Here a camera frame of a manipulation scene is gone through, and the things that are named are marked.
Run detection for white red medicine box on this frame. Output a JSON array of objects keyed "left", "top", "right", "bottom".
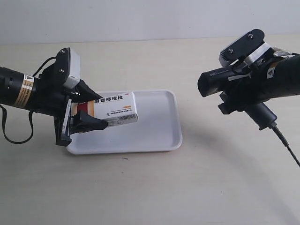
[{"left": 71, "top": 91, "right": 139, "bottom": 127}]

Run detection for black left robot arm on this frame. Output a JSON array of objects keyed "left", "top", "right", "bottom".
[{"left": 0, "top": 65, "right": 108, "bottom": 147}]

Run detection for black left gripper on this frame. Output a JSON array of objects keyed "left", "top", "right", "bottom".
[{"left": 32, "top": 64, "right": 108, "bottom": 147}]

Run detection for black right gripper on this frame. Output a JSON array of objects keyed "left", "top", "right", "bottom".
[{"left": 217, "top": 63, "right": 270, "bottom": 115}]

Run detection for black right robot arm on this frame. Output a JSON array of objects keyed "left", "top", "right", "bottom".
[{"left": 218, "top": 54, "right": 300, "bottom": 114}]

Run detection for black handheld barcode scanner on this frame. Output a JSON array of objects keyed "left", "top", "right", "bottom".
[{"left": 197, "top": 69, "right": 277, "bottom": 130}]

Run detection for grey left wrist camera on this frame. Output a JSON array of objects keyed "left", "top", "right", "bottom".
[{"left": 55, "top": 47, "right": 81, "bottom": 89}]

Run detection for black scanner cable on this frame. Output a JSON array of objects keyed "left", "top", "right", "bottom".
[{"left": 271, "top": 125, "right": 300, "bottom": 168}]

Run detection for white plastic tray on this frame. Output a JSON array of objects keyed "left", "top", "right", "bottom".
[{"left": 66, "top": 90, "right": 182, "bottom": 155}]

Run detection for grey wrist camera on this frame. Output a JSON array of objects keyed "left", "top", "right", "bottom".
[
  {"left": 55, "top": 47, "right": 81, "bottom": 89},
  {"left": 218, "top": 29, "right": 265, "bottom": 68}
]

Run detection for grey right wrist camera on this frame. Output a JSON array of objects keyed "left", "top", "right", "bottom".
[{"left": 218, "top": 29, "right": 265, "bottom": 68}]

